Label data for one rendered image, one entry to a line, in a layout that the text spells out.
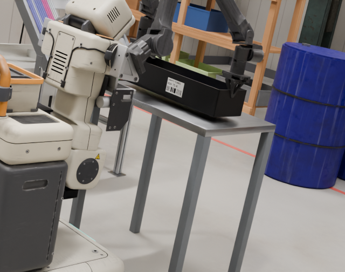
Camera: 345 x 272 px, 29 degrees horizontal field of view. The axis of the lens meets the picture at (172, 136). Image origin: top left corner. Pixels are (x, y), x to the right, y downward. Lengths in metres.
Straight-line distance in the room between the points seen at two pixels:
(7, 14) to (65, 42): 4.72
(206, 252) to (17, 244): 1.44
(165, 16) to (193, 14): 4.31
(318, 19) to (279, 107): 3.25
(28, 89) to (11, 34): 4.96
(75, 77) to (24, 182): 0.45
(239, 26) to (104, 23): 0.54
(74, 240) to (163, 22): 0.91
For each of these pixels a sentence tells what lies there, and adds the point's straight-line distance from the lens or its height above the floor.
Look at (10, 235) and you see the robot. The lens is 2.24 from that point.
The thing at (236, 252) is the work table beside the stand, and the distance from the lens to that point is 3.07.
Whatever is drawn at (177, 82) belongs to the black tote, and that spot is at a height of 0.90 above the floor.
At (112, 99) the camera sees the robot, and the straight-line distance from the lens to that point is 2.48.
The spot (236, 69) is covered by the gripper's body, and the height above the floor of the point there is 1.02.
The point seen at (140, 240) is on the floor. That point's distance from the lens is 3.45.
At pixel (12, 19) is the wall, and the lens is 7.19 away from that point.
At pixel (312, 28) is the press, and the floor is 0.89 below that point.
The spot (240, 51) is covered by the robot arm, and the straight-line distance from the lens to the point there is 2.66.
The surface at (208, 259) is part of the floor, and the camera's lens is 3.42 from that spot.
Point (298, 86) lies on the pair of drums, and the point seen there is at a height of 0.70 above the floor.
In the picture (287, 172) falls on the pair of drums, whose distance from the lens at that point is 4.89.
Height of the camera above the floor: 1.41
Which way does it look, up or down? 15 degrees down
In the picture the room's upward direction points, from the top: 12 degrees clockwise
